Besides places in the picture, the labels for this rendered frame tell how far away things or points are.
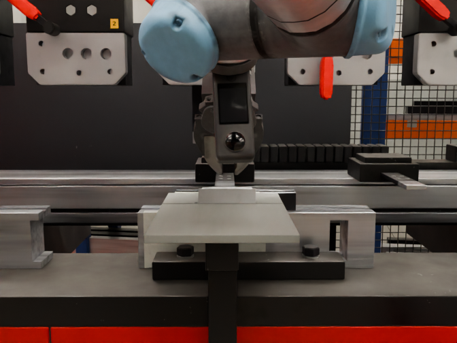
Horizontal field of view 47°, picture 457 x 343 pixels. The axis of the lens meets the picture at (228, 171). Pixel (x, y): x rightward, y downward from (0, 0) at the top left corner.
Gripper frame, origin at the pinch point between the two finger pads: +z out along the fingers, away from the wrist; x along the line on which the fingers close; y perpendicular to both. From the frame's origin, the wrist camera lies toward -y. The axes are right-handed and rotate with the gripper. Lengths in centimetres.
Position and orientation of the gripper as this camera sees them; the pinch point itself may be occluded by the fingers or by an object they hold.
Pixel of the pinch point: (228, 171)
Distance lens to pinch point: 76.9
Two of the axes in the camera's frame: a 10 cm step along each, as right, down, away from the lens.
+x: -10.0, 0.0, 0.0
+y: 0.0, -7.5, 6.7
